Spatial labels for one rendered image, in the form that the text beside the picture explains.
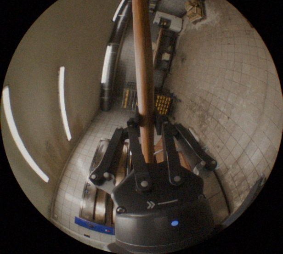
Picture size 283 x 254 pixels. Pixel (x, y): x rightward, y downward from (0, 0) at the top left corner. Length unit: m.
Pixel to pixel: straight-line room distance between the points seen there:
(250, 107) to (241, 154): 0.65
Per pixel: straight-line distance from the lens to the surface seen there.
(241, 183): 1.69
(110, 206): 1.59
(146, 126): 0.19
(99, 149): 2.13
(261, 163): 1.57
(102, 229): 1.60
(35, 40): 1.23
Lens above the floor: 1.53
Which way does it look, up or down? 8 degrees down
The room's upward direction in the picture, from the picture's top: 81 degrees counter-clockwise
